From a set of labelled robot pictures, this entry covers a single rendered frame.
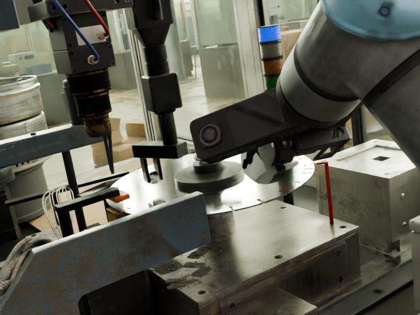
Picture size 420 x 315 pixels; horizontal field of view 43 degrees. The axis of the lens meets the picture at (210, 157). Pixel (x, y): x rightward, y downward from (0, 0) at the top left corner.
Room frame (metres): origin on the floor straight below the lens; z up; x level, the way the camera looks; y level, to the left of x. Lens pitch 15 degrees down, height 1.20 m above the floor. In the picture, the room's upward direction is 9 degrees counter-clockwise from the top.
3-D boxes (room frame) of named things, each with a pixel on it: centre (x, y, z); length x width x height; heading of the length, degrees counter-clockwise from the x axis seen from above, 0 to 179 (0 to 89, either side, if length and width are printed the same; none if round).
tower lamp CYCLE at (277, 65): (1.08, -0.15, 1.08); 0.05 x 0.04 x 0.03; 31
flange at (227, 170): (0.82, 0.01, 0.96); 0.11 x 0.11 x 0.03
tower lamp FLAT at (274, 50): (1.08, -0.15, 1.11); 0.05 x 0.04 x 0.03; 31
